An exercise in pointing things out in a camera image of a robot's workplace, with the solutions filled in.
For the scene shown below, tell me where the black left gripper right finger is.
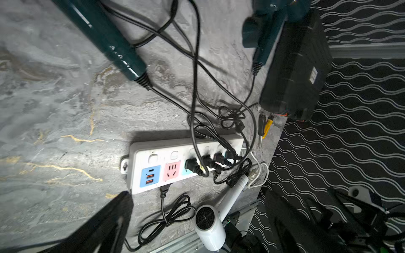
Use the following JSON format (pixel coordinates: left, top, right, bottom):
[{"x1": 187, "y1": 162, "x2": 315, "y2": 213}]
[{"x1": 264, "y1": 190, "x2": 348, "y2": 253}]

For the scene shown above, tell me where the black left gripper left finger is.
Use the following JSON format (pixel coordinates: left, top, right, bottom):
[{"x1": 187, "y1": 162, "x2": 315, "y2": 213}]
[{"x1": 43, "y1": 191, "x2": 134, "y2": 253}]

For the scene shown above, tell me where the white multicolour power strip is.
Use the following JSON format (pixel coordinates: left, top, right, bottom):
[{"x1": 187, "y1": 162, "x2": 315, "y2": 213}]
[{"x1": 120, "y1": 134, "x2": 244, "y2": 195}]

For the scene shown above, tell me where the black cable large green dryer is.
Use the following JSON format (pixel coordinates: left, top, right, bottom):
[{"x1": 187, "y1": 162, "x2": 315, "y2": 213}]
[{"x1": 148, "y1": 85, "x2": 244, "y2": 162}]

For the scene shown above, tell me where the black cable of green dryer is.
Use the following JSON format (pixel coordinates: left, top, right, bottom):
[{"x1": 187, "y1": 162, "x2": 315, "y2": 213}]
[{"x1": 101, "y1": 0, "x2": 258, "y2": 178}]

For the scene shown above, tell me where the black cable of pink dryer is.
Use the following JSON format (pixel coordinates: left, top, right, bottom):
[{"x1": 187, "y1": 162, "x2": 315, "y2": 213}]
[{"x1": 186, "y1": 0, "x2": 211, "y2": 178}]

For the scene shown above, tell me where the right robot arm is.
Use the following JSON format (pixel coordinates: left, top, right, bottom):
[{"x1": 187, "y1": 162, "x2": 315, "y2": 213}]
[{"x1": 304, "y1": 187, "x2": 405, "y2": 253}]

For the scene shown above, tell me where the white hair dryer front right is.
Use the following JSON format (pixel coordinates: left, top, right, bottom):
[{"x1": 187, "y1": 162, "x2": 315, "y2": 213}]
[{"x1": 193, "y1": 175, "x2": 248, "y2": 252}]

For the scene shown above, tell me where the black plastic tool case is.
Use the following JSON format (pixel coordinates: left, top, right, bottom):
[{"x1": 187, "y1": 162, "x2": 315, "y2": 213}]
[{"x1": 259, "y1": 9, "x2": 333, "y2": 121}]

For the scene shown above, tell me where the large green orange hair dryer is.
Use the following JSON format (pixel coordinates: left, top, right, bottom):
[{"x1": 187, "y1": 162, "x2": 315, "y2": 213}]
[{"x1": 53, "y1": 0, "x2": 153, "y2": 90}]

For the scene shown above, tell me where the white power strip cable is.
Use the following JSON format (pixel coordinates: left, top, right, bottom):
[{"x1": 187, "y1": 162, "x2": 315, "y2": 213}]
[{"x1": 242, "y1": 148, "x2": 270, "y2": 190}]

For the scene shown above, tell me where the black handle screwdriver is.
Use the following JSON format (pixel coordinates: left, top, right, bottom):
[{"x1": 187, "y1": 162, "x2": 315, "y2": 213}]
[{"x1": 258, "y1": 114, "x2": 266, "y2": 148}]

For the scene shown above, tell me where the yellow handle screwdriver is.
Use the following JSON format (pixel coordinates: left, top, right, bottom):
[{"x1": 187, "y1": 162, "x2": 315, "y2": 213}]
[{"x1": 262, "y1": 115, "x2": 274, "y2": 139}]

